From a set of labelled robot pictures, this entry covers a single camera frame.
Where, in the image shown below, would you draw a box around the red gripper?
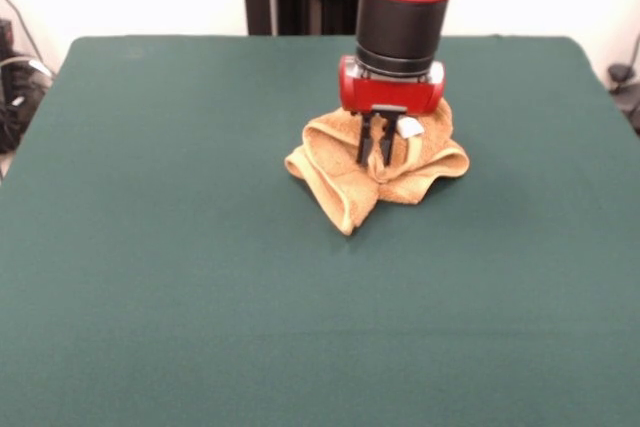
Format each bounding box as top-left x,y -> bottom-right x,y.
337,55 -> 448,167

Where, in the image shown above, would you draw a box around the yellow terry towel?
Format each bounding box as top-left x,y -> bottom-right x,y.
283,99 -> 471,236

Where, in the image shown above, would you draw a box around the dark green tablecloth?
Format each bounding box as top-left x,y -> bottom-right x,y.
0,34 -> 640,427

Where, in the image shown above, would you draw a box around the black equipment with cables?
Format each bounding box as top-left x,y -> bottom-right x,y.
0,17 -> 55,154

